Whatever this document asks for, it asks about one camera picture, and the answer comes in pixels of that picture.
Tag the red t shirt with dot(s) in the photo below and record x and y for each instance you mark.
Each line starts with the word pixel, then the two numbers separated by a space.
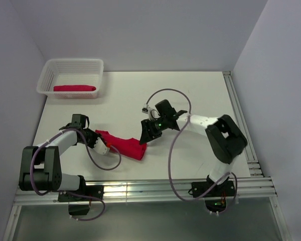
pixel 74 88
pixel 130 148

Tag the white plastic basket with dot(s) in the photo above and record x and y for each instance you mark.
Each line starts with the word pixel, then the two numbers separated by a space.
pixel 71 72

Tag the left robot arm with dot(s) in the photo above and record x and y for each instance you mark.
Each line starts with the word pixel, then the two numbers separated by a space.
pixel 41 166

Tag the aluminium right rail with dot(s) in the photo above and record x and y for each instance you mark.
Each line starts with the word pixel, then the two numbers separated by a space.
pixel 251 157

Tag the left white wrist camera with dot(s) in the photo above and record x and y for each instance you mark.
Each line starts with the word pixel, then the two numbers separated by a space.
pixel 100 147

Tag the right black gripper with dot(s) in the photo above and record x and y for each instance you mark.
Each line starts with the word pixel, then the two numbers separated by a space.
pixel 147 135

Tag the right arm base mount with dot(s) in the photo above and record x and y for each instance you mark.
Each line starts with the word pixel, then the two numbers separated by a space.
pixel 216 198

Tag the aluminium front rail frame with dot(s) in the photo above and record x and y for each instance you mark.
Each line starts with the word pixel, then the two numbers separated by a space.
pixel 148 191

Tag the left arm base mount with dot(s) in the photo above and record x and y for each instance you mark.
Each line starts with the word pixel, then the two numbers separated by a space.
pixel 80 201

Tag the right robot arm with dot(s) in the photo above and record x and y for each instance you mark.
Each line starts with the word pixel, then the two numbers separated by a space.
pixel 225 138

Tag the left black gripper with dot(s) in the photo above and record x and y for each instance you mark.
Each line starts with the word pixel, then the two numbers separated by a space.
pixel 96 136

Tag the rolled red t shirt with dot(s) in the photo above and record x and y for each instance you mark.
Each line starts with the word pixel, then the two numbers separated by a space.
pixel 74 88

